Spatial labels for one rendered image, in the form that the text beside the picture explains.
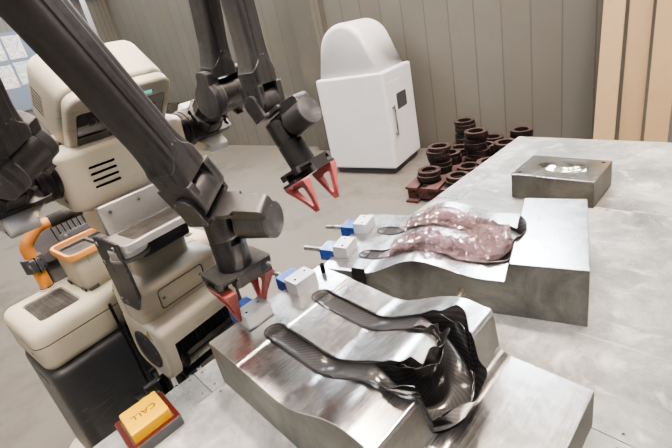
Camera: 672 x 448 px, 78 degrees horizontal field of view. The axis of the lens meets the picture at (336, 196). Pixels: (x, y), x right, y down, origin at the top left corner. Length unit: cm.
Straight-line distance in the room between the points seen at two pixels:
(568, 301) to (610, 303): 11
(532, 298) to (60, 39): 76
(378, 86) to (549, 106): 140
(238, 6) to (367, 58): 280
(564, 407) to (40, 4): 72
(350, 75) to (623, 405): 331
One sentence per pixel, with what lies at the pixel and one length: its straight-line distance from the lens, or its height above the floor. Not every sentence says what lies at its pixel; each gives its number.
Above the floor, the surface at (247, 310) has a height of 92.
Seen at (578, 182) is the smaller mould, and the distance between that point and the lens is 118.
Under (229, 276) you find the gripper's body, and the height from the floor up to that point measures 100.
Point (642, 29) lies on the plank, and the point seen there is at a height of 93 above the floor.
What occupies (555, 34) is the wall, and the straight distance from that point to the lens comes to 379.
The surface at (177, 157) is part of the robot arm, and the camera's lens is 59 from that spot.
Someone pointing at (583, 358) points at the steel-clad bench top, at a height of 80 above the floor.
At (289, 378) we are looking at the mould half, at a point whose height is 88.
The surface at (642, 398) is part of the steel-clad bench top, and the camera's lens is 74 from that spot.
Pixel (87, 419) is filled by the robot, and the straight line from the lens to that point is 140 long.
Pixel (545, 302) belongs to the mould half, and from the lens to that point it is 81.
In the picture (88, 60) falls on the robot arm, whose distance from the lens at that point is 54.
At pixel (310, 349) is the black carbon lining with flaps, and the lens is 69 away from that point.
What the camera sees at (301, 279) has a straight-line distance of 79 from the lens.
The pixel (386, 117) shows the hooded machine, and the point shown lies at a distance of 361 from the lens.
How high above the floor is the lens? 133
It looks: 22 degrees down
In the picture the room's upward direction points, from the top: 12 degrees counter-clockwise
